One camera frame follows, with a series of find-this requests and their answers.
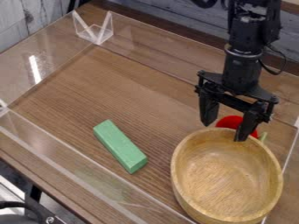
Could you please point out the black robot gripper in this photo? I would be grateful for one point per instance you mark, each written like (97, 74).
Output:
(235, 88)

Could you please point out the red plush fruit green leaf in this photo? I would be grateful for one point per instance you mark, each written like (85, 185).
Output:
(231, 122)

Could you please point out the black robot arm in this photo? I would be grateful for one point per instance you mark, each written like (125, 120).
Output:
(254, 27)

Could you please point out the wooden bowl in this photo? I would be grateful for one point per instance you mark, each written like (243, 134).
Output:
(227, 182)

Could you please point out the clear acrylic tray walls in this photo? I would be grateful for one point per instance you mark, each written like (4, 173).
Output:
(63, 85)

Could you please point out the green rectangular block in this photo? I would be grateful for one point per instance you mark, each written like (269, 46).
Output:
(126, 152)

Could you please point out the clear acrylic corner bracket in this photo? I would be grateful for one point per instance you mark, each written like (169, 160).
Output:
(94, 33)

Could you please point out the black table leg bracket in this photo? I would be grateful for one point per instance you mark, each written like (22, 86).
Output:
(45, 216)

